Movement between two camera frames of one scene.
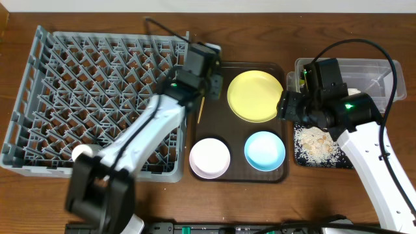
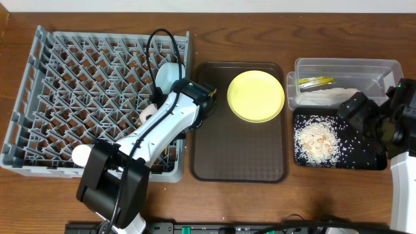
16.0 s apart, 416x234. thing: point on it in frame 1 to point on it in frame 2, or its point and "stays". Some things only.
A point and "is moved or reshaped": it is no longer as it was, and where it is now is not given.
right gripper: (287, 109) to (368, 106)
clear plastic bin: (372, 78) stays
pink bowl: (209, 158) is moved or reshaped
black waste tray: (316, 147) stays
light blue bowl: (264, 151) to (167, 73)
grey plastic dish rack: (91, 88) stays
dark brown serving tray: (214, 119) stays
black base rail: (243, 227) stays
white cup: (80, 148) stays
